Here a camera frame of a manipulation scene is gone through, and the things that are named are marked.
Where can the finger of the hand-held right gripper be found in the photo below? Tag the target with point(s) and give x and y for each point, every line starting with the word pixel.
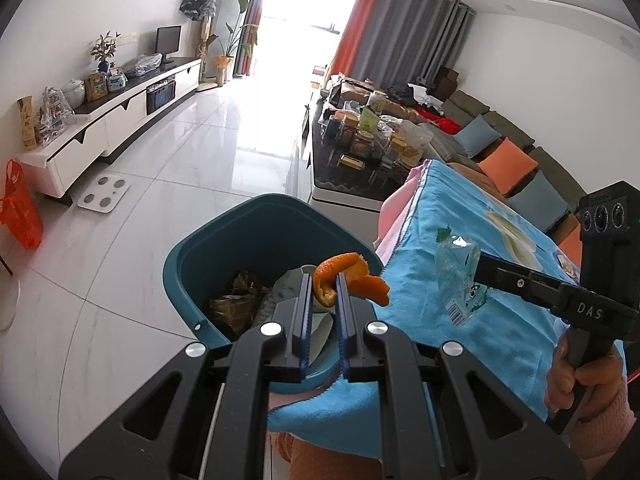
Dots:
pixel 525 270
pixel 515 287

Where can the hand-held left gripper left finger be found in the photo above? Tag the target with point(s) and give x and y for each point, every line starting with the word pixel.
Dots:
pixel 306 330

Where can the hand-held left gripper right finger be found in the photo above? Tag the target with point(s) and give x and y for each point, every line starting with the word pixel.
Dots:
pixel 344 335

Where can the clear green plastic wrapper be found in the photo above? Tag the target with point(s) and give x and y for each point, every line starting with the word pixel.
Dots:
pixel 457 280

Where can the orange peel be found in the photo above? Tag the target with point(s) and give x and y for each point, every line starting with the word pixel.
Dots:
pixel 340 265

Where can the brown paper bag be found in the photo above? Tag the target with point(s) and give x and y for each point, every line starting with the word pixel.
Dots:
pixel 240 305

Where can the teal plastic bin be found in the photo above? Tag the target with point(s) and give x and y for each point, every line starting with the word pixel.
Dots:
pixel 250 230

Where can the person's right forearm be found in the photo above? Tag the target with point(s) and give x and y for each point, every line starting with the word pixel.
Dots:
pixel 610 425

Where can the person's right hand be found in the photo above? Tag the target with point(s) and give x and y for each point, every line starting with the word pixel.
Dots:
pixel 600 382

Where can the orange cushion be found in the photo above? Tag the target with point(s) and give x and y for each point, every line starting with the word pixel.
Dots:
pixel 507 166
pixel 571 250

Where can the grey blue cushion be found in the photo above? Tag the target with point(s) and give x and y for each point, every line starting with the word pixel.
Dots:
pixel 477 135
pixel 539 200

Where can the blue floral printed blanket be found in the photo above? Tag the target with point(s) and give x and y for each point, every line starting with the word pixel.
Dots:
pixel 500 360

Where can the person's leg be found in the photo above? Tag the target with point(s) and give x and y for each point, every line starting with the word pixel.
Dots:
pixel 340 460

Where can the red cloth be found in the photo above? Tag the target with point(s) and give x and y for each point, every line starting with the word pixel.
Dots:
pixel 440 120

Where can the green brown sectional sofa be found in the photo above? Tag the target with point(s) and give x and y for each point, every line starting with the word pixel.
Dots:
pixel 465 105

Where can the white cloth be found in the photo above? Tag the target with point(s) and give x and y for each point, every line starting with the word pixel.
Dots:
pixel 425 95

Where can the dark cardboard boxes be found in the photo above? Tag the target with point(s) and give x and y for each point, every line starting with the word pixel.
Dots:
pixel 447 82

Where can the white bathroom scale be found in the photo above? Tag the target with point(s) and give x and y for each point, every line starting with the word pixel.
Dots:
pixel 104 192

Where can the orange grey curtain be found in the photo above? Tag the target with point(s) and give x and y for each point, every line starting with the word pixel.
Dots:
pixel 255 10
pixel 400 25

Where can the tall leafy potted plant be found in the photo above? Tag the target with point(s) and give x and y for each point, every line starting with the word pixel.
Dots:
pixel 222 67

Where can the white black tv cabinet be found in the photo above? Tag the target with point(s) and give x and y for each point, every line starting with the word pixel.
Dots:
pixel 125 115

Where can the orange plastic bag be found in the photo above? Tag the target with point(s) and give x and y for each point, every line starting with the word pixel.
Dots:
pixel 20 210

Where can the clear plastic bag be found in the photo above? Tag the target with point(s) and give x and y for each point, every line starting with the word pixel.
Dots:
pixel 142 66

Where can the blue white porcelain jar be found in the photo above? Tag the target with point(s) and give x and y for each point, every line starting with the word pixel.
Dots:
pixel 116 82

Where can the black monitor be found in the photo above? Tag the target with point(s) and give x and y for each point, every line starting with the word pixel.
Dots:
pixel 168 41

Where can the wrapped ship model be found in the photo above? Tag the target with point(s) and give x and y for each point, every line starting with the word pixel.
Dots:
pixel 55 117

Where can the white lidded jar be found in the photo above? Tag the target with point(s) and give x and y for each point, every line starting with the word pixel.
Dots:
pixel 73 95

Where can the bonsai in blue vase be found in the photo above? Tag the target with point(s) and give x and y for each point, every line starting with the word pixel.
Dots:
pixel 104 50

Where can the yellow printed tube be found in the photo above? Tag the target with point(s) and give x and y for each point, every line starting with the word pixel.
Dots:
pixel 27 125

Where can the covered standing fan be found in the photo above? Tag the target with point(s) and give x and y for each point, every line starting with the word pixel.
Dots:
pixel 197 1

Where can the small picture frame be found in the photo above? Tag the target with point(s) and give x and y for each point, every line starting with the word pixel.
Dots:
pixel 96 87

